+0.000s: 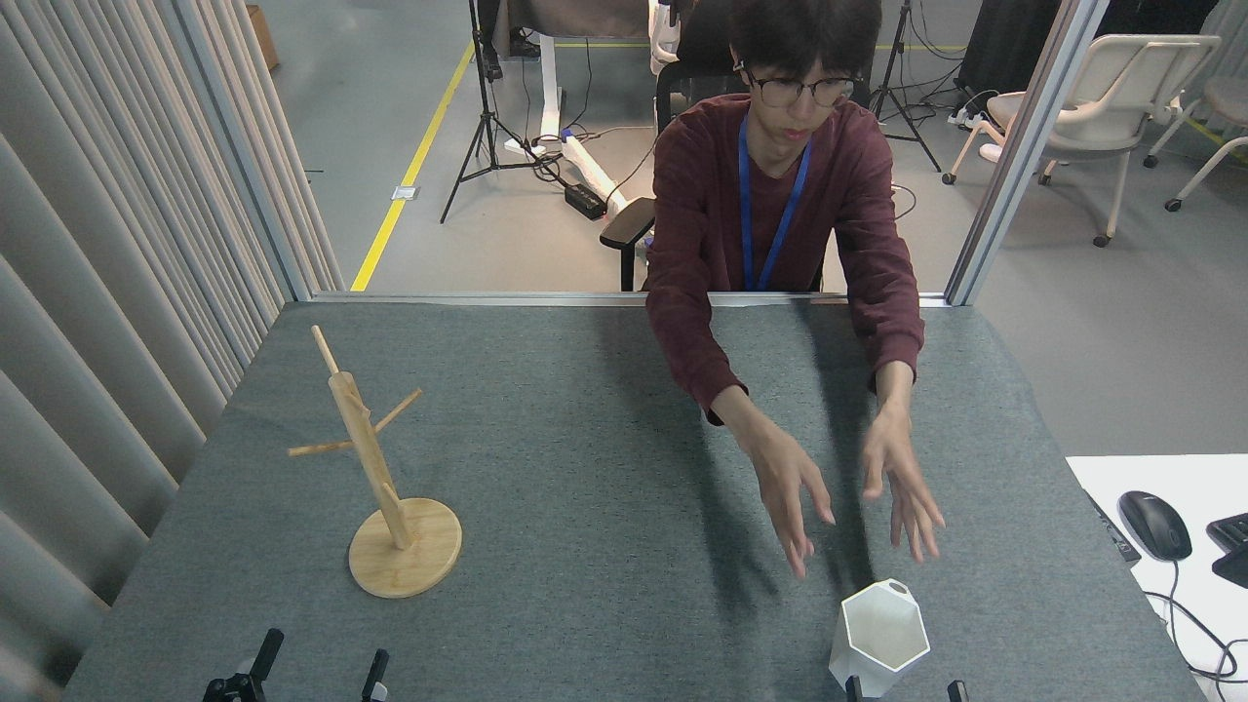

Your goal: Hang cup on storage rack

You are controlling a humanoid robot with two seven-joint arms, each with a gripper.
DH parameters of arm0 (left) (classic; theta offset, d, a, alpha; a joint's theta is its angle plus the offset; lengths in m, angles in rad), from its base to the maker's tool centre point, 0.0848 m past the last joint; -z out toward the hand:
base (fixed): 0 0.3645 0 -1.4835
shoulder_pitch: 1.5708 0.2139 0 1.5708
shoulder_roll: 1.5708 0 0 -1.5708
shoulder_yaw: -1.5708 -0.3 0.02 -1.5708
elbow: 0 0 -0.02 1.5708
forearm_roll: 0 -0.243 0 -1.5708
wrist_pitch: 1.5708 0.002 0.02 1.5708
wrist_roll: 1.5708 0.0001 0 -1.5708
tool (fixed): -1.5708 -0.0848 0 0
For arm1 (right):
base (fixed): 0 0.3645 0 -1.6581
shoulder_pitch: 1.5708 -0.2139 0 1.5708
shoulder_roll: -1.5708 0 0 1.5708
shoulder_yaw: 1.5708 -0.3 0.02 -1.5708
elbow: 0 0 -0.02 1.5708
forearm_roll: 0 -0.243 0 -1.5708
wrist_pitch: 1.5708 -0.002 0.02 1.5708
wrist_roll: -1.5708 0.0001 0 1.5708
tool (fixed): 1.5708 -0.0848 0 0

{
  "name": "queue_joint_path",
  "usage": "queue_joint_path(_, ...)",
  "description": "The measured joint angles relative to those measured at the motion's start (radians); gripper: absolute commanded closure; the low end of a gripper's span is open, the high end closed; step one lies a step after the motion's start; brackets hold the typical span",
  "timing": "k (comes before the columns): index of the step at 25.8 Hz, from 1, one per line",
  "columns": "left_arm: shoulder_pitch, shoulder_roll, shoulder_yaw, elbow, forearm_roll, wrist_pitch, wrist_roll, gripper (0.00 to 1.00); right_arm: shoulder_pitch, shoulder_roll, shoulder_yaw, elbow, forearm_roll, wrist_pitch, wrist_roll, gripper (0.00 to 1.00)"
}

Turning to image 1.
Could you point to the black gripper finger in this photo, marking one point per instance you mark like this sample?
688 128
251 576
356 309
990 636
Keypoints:
263 658
376 678
854 690
958 692

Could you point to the white hexagonal cup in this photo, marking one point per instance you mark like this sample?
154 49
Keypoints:
882 629

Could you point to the person's left forearm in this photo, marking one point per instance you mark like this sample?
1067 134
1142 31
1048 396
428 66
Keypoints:
892 341

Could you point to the person's right forearm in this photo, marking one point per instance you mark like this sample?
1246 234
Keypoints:
702 361

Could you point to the wooden cup rack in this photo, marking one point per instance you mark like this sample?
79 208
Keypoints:
405 556

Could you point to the person's right hand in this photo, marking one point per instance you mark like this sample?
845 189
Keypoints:
788 478

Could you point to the person's left hand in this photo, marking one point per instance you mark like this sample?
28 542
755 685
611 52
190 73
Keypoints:
902 468

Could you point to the black flat device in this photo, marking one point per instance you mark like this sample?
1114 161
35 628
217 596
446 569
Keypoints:
1116 531

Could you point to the black computer mouse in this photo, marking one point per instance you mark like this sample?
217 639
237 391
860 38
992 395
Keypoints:
1154 525

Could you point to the grey felt table cover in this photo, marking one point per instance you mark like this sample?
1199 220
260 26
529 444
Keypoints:
585 468

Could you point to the white side desk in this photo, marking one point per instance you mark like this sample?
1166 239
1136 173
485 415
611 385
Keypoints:
1170 478

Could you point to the black keyboard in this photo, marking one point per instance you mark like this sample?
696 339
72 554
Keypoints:
1233 546

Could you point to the grey pleated curtain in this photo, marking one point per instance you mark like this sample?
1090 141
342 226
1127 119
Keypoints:
97 292

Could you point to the metal floor outlet plate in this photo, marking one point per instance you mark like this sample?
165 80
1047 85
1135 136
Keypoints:
405 193

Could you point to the black office chair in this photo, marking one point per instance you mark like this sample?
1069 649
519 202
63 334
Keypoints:
626 224

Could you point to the white power strip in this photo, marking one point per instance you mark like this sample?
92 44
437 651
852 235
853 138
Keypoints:
967 119

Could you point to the tall black tripod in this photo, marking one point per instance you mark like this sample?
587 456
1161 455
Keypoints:
485 107

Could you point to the short black tripod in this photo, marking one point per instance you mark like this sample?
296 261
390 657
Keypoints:
892 93

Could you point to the black glasses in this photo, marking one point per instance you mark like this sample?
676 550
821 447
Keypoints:
780 93

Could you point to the white standing desk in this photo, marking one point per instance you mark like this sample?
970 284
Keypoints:
551 88

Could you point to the white office chair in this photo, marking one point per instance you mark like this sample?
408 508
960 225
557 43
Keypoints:
1121 97

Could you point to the cardboard box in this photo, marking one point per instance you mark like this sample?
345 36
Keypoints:
263 37

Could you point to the background person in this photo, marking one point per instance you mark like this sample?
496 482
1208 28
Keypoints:
490 58

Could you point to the grey seat white chair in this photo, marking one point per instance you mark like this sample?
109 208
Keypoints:
1228 97

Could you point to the black fabric screen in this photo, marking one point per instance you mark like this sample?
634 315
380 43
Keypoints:
1004 39

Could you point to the white wheeled stand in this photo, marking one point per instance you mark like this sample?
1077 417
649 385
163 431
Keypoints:
665 34

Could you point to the silver post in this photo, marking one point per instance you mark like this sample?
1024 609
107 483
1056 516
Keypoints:
244 146
1024 146

